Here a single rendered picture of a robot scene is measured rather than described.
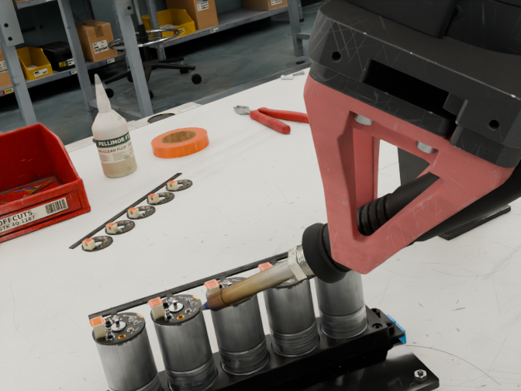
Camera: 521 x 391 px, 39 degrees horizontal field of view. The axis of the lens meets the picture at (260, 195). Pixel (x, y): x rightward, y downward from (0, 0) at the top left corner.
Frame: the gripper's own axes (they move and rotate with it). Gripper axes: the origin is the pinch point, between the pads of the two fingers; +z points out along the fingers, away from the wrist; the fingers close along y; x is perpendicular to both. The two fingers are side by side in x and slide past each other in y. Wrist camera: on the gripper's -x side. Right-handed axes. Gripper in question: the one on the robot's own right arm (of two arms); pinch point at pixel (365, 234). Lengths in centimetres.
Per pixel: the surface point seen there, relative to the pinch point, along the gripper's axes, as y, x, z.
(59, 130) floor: -244, -179, 189
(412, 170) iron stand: -23.4, -0.5, 9.1
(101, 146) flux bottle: -28.3, -28.3, 23.3
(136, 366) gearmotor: 2.1, -7.0, 10.8
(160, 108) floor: -276, -142, 172
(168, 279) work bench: -11.9, -12.0, 18.6
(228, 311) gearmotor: -1.3, -4.5, 8.3
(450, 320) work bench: -10.7, 5.5, 10.0
